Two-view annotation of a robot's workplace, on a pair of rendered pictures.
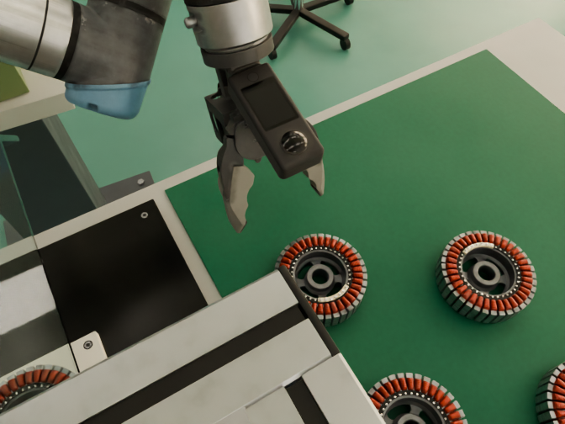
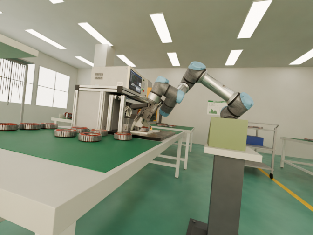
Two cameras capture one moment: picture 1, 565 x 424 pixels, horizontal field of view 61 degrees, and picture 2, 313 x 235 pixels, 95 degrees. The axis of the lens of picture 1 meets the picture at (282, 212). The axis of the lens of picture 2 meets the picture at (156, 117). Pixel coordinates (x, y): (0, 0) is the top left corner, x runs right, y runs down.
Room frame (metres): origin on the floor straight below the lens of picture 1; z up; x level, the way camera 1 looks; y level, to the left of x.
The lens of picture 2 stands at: (1.04, -0.53, 0.90)
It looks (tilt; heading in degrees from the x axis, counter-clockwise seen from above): 1 degrees up; 136
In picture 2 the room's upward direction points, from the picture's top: 6 degrees clockwise
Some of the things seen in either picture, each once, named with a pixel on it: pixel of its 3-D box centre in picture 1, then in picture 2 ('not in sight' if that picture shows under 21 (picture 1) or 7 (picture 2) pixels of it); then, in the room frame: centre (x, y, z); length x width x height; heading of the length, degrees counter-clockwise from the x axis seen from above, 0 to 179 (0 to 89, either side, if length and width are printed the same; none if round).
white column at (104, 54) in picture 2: not in sight; (100, 92); (-4.12, 1.51, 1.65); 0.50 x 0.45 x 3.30; 30
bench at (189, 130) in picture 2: not in sight; (170, 140); (-1.35, 2.30, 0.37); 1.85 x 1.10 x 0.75; 120
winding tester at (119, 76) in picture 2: not in sight; (121, 84); (-0.28, 0.19, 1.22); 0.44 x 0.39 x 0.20; 120
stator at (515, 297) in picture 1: (484, 275); (90, 136); (0.25, -0.25, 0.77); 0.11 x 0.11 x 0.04
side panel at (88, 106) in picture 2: not in sight; (87, 111); (-0.17, -0.14, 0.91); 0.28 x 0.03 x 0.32; 30
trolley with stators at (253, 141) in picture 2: not in sight; (248, 146); (0.20, 3.13, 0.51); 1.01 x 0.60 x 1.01; 120
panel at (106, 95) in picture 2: not in sight; (124, 113); (-0.21, 0.22, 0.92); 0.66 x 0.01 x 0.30; 120
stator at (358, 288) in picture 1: (319, 278); (123, 136); (0.24, -0.05, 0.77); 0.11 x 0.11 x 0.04
